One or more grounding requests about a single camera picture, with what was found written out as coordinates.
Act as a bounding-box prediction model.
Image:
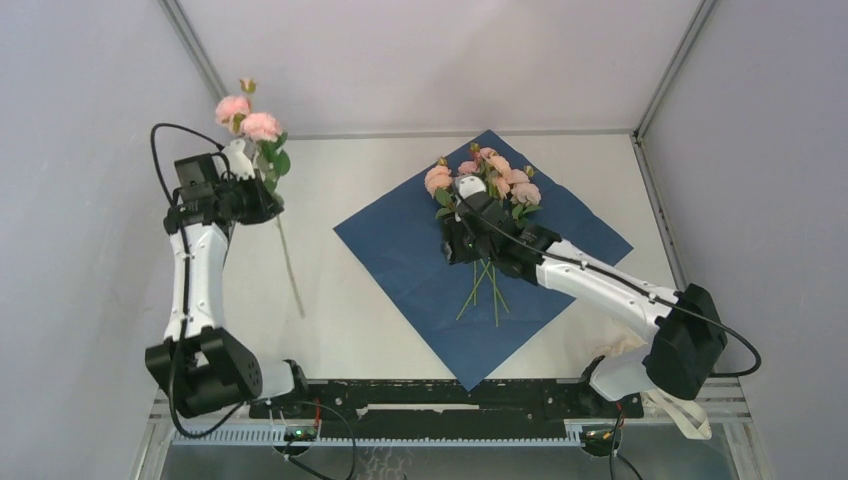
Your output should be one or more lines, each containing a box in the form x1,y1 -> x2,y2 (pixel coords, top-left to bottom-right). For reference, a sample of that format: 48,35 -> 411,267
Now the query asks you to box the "blue wrapping paper sheet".
335,131 -> 638,389

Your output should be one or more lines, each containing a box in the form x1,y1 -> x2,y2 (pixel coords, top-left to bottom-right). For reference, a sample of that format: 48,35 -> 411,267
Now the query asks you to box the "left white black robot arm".
145,177 -> 313,418

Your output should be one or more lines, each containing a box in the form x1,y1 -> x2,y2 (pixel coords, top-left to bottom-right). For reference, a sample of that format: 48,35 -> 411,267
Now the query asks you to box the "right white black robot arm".
445,193 -> 727,416

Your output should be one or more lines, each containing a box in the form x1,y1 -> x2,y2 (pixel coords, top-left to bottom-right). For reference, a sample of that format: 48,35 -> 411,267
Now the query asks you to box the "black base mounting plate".
249,379 -> 644,441

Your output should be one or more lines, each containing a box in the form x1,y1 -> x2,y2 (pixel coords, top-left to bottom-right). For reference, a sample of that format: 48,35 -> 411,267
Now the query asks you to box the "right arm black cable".
457,195 -> 763,379

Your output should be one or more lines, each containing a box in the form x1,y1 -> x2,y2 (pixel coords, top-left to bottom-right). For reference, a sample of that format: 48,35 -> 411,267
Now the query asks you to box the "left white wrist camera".
222,138 -> 256,180

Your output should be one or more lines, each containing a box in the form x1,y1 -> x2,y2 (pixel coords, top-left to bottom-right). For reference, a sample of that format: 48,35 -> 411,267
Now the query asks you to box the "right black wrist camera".
174,153 -> 221,215

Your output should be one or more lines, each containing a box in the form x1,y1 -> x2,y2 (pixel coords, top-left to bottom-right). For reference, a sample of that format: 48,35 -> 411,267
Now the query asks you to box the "white slotted cable duct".
173,425 -> 585,447

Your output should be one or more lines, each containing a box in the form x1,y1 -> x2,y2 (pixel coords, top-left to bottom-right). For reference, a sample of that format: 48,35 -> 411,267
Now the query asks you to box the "cream ribbon strap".
591,334 -> 713,442

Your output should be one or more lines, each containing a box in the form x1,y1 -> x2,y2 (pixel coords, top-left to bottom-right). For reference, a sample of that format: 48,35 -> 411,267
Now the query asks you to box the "aluminium front frame rail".
151,378 -> 752,422

